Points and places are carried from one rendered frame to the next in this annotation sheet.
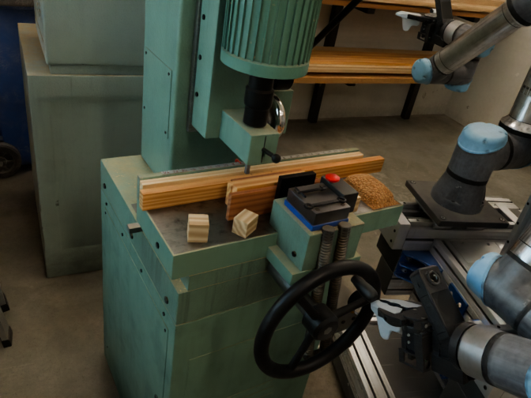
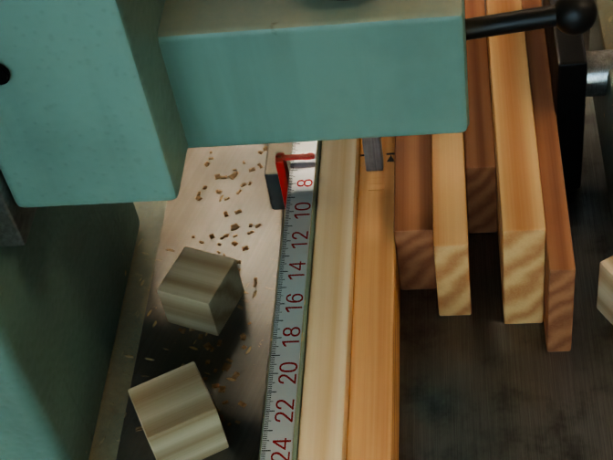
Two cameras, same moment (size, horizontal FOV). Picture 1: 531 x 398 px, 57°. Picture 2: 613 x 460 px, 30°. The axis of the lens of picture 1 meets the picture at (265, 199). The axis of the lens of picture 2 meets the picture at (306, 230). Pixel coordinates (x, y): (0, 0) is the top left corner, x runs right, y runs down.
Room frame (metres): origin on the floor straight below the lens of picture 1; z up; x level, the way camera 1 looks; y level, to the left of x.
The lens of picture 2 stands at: (0.67, 0.38, 1.37)
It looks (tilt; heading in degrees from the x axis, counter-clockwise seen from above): 47 degrees down; 318
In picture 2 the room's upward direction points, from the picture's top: 11 degrees counter-clockwise
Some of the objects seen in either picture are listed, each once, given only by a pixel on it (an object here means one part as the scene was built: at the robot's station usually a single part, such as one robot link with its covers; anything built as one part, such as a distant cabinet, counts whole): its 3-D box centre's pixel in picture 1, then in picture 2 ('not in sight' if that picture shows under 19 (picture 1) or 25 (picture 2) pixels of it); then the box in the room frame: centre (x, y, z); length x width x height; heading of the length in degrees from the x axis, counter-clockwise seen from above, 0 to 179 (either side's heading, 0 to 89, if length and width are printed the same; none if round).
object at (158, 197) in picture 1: (277, 179); (382, 95); (1.02, -0.02, 0.92); 0.67 x 0.02 x 0.04; 126
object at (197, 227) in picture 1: (197, 228); not in sight; (0.76, 0.12, 0.92); 0.04 x 0.04 x 0.04; 15
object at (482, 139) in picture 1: (479, 149); not in sight; (1.29, -0.56, 0.98); 0.13 x 0.12 x 0.14; 120
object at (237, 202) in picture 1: (276, 198); (541, 141); (0.91, -0.02, 0.93); 0.24 x 0.01 x 0.06; 126
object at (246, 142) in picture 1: (247, 138); (319, 49); (0.98, 0.06, 1.03); 0.14 x 0.07 x 0.09; 36
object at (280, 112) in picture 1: (269, 118); not in sight; (1.14, 0.03, 1.02); 0.12 x 0.03 x 0.12; 36
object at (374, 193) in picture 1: (370, 185); not in sight; (1.08, -0.25, 0.92); 0.14 x 0.09 x 0.04; 36
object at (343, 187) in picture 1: (325, 199); not in sight; (0.85, -0.12, 0.99); 0.13 x 0.11 x 0.06; 126
